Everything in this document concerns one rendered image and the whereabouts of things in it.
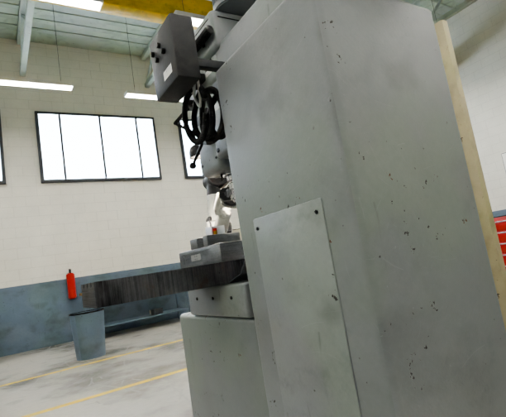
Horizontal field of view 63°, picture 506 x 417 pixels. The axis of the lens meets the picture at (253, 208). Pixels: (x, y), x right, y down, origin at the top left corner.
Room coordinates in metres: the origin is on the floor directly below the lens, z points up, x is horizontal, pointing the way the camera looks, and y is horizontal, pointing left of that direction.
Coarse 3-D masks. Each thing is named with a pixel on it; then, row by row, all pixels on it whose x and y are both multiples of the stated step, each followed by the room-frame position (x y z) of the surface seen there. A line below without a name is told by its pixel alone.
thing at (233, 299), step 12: (204, 288) 1.68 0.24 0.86; (216, 288) 1.59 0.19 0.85; (228, 288) 1.51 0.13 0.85; (240, 288) 1.44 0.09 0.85; (192, 300) 1.80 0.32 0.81; (204, 300) 1.69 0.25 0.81; (216, 300) 1.61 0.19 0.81; (228, 300) 1.52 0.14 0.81; (240, 300) 1.45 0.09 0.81; (192, 312) 1.81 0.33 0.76; (204, 312) 1.71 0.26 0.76; (216, 312) 1.62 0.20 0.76; (228, 312) 1.53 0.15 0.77; (240, 312) 1.46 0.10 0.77; (252, 312) 1.42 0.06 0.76
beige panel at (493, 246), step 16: (448, 32) 2.60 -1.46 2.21; (448, 48) 2.58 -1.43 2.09; (448, 64) 2.60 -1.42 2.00; (448, 80) 2.62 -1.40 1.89; (464, 96) 2.60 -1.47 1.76; (464, 112) 2.58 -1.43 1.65; (464, 128) 2.59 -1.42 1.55; (464, 144) 2.61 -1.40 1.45; (480, 176) 2.59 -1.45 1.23; (480, 192) 2.59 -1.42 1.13; (480, 208) 2.61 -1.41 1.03; (496, 240) 2.59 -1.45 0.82; (496, 256) 2.58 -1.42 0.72; (496, 272) 2.60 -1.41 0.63; (496, 288) 2.62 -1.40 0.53
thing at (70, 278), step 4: (68, 276) 8.10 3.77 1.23; (72, 276) 8.12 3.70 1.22; (68, 280) 8.10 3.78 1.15; (72, 280) 8.12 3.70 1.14; (68, 284) 8.10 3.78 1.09; (72, 284) 8.11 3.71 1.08; (68, 288) 8.11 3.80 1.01; (72, 288) 8.11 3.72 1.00; (68, 292) 8.12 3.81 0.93; (72, 292) 8.11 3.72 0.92; (72, 296) 8.10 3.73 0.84; (76, 296) 8.17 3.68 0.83
